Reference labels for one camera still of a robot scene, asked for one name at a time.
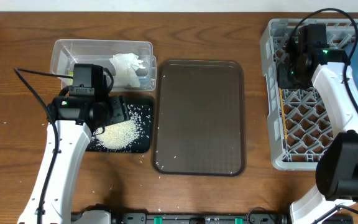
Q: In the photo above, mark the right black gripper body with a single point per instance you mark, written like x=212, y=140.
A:
x=289, y=78

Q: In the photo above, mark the clear plastic bin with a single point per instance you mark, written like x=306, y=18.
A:
x=67, y=52

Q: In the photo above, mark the white rice pile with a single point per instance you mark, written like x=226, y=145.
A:
x=118, y=133

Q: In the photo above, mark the black tray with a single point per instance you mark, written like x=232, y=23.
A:
x=145, y=143

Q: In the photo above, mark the wooden chopstick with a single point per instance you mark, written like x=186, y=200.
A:
x=283, y=114

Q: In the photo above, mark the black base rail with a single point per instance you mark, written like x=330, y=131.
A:
x=142, y=218

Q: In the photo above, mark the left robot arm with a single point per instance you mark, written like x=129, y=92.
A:
x=73, y=122

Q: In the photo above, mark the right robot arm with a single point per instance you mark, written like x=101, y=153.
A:
x=337, y=171

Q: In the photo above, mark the grey dishwasher rack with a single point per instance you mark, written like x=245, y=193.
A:
x=308, y=126

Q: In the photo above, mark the brown serving tray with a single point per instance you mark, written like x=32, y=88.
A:
x=200, y=119

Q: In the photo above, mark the white napkin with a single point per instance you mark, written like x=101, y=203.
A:
x=125, y=66

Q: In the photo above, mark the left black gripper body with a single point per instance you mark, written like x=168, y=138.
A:
x=113, y=111

